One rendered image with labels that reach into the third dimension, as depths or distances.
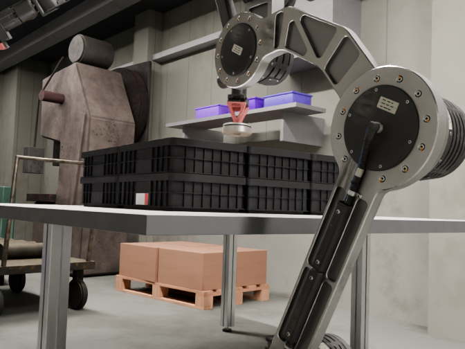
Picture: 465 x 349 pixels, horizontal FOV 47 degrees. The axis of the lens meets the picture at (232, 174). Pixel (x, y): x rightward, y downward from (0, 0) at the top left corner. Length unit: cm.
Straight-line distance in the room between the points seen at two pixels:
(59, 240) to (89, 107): 383
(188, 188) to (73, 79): 403
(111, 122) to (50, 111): 79
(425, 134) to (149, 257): 342
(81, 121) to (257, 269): 225
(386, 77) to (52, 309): 107
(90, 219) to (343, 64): 65
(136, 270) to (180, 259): 53
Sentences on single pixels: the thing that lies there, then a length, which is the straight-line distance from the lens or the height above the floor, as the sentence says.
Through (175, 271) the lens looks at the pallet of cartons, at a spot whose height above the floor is 23.
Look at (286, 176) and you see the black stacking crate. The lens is 195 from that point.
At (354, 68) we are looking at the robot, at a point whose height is 102.
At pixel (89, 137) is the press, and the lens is 528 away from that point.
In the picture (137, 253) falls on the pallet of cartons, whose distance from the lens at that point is 439.
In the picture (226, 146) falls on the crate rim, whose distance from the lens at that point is 178.
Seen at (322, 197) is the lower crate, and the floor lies 77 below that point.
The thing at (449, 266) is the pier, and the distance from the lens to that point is 347.
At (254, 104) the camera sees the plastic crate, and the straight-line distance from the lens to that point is 418.
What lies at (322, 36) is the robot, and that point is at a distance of 127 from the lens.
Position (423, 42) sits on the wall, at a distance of 394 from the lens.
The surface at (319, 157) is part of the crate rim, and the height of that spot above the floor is 92.
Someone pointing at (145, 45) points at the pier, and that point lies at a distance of 624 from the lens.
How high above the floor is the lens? 72
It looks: 3 degrees up
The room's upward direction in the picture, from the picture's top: 2 degrees clockwise
